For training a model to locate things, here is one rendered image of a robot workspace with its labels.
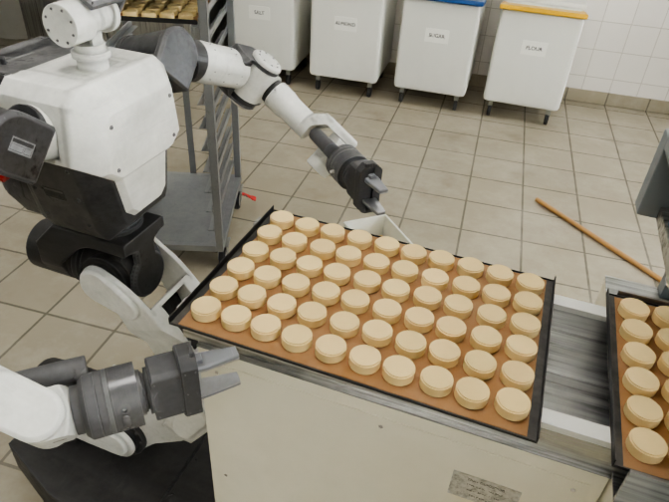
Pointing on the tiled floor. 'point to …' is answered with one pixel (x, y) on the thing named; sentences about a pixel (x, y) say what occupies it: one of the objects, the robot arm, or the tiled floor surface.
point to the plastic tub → (380, 225)
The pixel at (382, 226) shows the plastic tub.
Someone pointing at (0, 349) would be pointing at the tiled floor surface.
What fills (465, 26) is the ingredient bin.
